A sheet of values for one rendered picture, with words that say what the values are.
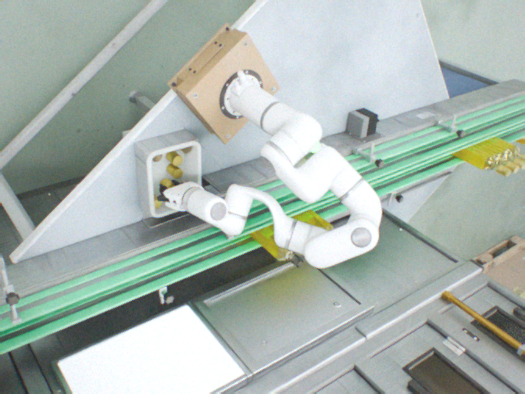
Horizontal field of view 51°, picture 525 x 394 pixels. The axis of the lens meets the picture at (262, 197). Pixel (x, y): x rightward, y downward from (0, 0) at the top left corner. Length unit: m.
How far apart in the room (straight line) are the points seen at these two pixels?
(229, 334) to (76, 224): 0.55
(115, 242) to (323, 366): 0.70
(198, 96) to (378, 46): 0.83
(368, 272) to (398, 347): 0.33
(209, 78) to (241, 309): 0.70
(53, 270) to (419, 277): 1.19
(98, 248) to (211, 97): 0.55
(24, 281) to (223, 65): 0.80
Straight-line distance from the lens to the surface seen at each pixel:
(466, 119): 2.50
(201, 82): 1.55
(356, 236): 1.39
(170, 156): 1.66
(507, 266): 6.05
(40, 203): 2.32
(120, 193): 1.70
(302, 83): 1.93
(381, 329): 1.74
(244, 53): 1.60
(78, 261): 1.65
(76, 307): 1.65
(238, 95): 1.58
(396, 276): 1.98
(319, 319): 1.72
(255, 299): 1.76
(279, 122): 1.48
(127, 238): 1.71
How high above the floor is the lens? 2.09
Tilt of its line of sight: 41 degrees down
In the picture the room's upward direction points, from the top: 128 degrees clockwise
